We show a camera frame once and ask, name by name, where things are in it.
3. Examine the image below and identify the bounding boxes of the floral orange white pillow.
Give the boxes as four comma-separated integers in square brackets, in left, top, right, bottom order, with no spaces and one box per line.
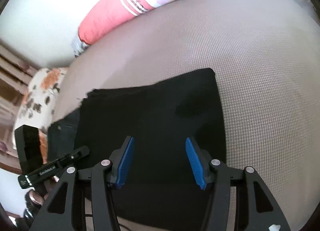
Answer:
[14,68,68,162]

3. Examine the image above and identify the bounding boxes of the black denim pants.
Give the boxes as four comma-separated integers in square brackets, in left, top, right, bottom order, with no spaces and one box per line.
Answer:
[48,68,226,230]

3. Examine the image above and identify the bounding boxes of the left hand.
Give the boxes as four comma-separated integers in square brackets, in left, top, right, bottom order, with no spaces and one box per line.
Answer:
[23,178,57,225]

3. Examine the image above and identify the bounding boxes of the beige mattress cover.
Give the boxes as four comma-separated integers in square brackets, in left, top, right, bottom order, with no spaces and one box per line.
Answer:
[53,0,319,230]

